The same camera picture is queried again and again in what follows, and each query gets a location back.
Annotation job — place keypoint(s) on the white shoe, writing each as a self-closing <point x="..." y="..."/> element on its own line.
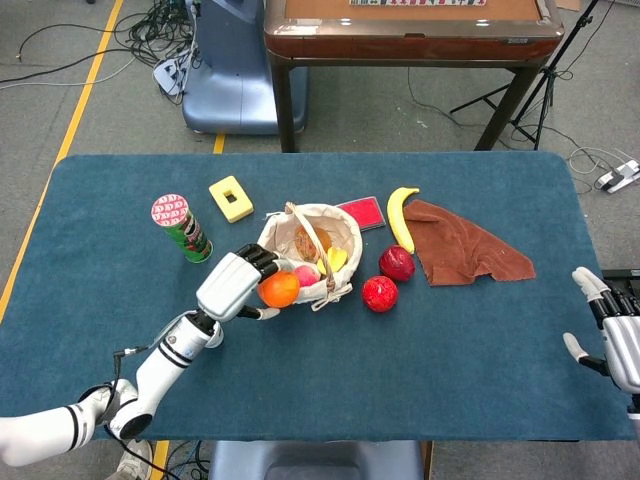
<point x="132" y="460"/>

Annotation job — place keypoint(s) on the bright red apple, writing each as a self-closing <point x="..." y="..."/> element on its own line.
<point x="380" y="294"/>

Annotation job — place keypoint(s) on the brown mahjong table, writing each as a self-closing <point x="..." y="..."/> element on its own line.
<point x="415" y="42"/>

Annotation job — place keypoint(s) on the translucent orange toy fruit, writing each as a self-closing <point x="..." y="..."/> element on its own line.
<point x="309" y="241"/>

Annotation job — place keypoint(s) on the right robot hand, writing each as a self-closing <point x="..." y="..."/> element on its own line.
<point x="622" y="335"/>

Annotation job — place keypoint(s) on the green Pringles can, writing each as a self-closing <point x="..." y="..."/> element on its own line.
<point x="186" y="230"/>

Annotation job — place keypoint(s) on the white power strip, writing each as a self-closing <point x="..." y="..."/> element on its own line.
<point x="620" y="176"/>
<point x="169" y="74"/>

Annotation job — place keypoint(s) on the grey blue robot torso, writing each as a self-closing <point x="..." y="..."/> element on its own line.
<point x="315" y="462"/>

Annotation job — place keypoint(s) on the yellow toy fruit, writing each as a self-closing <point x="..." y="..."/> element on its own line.
<point x="336" y="257"/>

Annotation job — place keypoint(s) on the yellow banana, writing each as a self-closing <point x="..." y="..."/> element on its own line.
<point x="398" y="215"/>

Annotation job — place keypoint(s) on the black tripod stand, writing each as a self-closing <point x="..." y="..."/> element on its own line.
<point x="542" y="87"/>

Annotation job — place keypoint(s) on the red flat pad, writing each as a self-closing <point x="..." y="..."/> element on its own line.
<point x="365" y="210"/>

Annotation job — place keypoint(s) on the dark red apple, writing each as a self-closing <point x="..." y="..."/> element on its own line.
<point x="397" y="264"/>

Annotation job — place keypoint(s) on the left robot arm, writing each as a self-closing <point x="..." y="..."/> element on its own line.
<point x="165" y="355"/>

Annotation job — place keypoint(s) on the black box device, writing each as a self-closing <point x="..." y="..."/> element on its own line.
<point x="625" y="280"/>

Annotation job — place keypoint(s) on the row of mahjong tiles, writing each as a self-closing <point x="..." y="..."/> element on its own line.
<point x="417" y="2"/>

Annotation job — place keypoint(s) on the pink peach toy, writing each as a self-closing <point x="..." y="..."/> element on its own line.
<point x="306" y="275"/>

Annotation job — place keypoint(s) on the yellow foam block with hole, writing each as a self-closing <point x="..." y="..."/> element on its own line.
<point x="242" y="202"/>

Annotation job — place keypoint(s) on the blue felt table cover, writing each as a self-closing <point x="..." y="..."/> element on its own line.
<point x="320" y="360"/>

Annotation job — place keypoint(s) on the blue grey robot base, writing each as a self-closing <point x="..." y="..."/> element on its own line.
<point x="235" y="75"/>

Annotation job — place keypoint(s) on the brown towel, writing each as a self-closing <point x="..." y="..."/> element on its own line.
<point x="460" y="245"/>

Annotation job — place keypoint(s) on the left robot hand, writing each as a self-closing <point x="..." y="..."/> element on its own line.
<point x="225" y="287"/>

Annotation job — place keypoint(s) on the wicker basket with cloth liner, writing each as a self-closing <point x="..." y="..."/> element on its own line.
<point x="342" y="232"/>

